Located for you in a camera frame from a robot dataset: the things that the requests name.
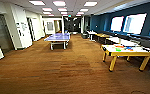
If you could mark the yellow side table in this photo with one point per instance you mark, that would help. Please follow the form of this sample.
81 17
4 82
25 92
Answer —
102 36

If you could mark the white wall notice papers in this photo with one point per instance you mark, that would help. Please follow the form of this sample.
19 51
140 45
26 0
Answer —
21 29

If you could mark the small white-legged table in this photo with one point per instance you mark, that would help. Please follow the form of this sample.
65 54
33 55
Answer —
92 34

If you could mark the grey elevator door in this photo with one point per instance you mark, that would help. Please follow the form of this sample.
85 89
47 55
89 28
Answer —
2 33

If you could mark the blue flat item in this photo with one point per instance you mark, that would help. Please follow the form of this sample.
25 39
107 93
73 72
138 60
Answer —
128 49

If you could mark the rectangular ceiling light panel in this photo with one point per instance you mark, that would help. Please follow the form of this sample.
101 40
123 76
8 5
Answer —
59 3
36 2
84 10
47 9
90 4
61 9

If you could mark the yellow wooden gaming table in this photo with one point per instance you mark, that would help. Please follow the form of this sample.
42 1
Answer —
127 52

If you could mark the blue ping pong table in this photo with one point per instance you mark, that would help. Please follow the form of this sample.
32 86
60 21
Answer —
57 37

